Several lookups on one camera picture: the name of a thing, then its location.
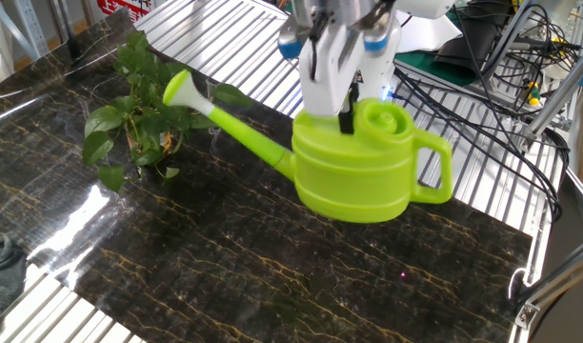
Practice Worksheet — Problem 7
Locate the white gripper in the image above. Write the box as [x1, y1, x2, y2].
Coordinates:
[298, 21, 367, 135]

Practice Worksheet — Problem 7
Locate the lime green watering can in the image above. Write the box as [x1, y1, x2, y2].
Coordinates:
[162, 69, 454, 225]

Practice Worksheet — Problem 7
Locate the green leafy potted plant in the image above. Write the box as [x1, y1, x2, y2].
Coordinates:
[81, 30, 254, 194]

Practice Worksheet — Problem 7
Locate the black marble pattern mat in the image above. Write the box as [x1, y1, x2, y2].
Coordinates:
[0, 7, 533, 343]

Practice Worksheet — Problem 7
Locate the grey metal bar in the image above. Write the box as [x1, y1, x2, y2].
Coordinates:
[481, 0, 535, 82]

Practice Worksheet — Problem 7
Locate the slanted aluminium profile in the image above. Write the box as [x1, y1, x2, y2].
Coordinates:
[524, 45, 583, 140]

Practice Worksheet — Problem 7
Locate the dark grey panel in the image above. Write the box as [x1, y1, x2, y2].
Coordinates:
[529, 166, 583, 343]

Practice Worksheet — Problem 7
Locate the red white sign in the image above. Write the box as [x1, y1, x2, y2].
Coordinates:
[96, 0, 153, 23]

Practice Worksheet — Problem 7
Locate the grey perforated shelf upright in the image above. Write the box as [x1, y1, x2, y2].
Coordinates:
[12, 0, 50, 59]

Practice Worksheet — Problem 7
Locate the grey crumpled cloth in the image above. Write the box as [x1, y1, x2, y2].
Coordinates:
[0, 216, 30, 326]

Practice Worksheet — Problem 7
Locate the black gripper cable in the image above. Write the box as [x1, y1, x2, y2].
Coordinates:
[308, 0, 331, 82]

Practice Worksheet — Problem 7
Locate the silver blue-tipped flange bracket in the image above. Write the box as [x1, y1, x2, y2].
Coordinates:
[361, 9, 398, 54]
[276, 9, 306, 61]

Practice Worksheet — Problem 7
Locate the black cable bundle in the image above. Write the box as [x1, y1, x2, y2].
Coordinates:
[393, 0, 573, 224]

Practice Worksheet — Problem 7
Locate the aluminium profile with bracket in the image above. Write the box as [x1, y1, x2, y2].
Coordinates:
[513, 245, 583, 331]

